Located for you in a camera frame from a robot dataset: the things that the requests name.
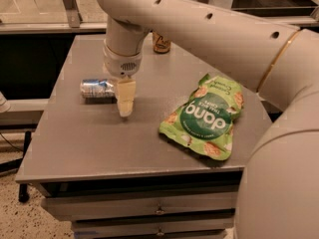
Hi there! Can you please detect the white object at left edge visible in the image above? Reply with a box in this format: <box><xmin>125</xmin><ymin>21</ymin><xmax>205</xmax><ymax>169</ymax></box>
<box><xmin>0</xmin><ymin>92</ymin><xmax>11</xmax><ymax>113</ymax></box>

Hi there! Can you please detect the upper grey drawer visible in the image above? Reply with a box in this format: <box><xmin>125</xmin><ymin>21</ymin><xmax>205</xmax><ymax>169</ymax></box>
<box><xmin>41</xmin><ymin>185</ymin><xmax>238</xmax><ymax>221</ymax></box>

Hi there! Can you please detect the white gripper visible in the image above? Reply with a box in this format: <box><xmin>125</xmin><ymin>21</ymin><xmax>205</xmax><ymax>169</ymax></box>
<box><xmin>103</xmin><ymin>44</ymin><xmax>142</xmax><ymax>118</ymax></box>

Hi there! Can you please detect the black stand leg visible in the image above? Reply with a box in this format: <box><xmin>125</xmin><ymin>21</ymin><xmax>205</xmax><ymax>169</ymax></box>
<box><xmin>0</xmin><ymin>130</ymin><xmax>33</xmax><ymax>204</ymax></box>

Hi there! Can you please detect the brown gold drink can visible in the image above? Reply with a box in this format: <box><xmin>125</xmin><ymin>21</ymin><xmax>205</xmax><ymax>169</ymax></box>
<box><xmin>153</xmin><ymin>32</ymin><xmax>170</xmax><ymax>54</ymax></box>

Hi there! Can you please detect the green dang chips bag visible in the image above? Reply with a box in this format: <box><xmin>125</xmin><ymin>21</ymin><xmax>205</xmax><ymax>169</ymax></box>
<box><xmin>159</xmin><ymin>74</ymin><xmax>244</xmax><ymax>161</ymax></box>

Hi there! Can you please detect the grey drawer cabinet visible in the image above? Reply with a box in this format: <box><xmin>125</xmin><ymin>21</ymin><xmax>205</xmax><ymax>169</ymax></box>
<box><xmin>16</xmin><ymin>35</ymin><xmax>271</xmax><ymax>239</ymax></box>

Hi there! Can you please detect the lower grey drawer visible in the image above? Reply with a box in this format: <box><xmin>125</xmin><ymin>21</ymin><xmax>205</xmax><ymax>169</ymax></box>
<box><xmin>72</xmin><ymin>212</ymin><xmax>233</xmax><ymax>239</ymax></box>

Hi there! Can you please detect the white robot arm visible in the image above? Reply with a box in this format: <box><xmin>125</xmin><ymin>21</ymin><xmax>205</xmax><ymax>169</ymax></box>
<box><xmin>97</xmin><ymin>0</ymin><xmax>319</xmax><ymax>239</ymax></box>

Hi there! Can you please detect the blue silver redbull can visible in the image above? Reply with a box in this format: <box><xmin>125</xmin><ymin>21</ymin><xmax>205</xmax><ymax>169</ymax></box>
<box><xmin>80</xmin><ymin>79</ymin><xmax>115</xmax><ymax>99</ymax></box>

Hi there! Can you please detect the left metal railing bracket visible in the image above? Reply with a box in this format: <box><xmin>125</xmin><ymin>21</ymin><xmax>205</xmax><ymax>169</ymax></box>
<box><xmin>62</xmin><ymin>0</ymin><xmax>82</xmax><ymax>28</ymax></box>

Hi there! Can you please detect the grey drawer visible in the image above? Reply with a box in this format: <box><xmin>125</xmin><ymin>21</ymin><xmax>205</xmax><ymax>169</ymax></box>
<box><xmin>72</xmin><ymin>212</ymin><xmax>233</xmax><ymax>239</ymax></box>
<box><xmin>41</xmin><ymin>185</ymin><xmax>238</xmax><ymax>221</ymax></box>

